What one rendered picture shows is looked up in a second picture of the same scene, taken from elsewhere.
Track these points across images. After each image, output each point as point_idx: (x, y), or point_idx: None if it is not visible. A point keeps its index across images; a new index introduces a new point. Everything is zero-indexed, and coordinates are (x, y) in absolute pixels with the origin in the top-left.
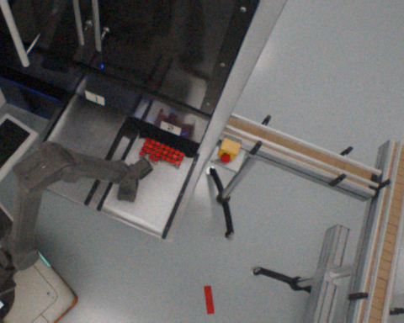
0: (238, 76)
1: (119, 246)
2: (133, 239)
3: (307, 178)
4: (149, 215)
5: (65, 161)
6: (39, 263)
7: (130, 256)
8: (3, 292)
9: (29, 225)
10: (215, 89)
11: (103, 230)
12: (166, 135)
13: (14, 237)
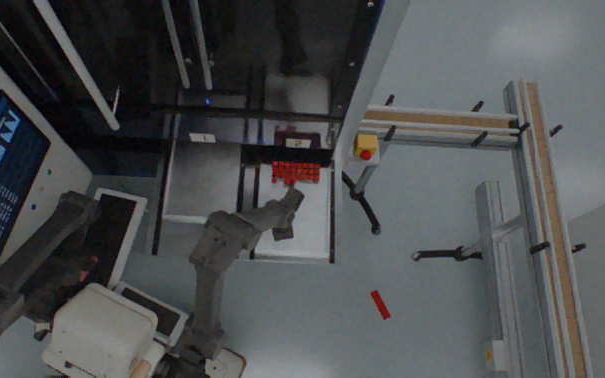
0: (371, 71)
1: (266, 286)
2: (278, 272)
3: (448, 146)
4: (307, 244)
5: (243, 229)
6: None
7: (282, 292)
8: None
9: (216, 309)
10: (346, 90)
11: (241, 274)
12: (290, 150)
13: (200, 328)
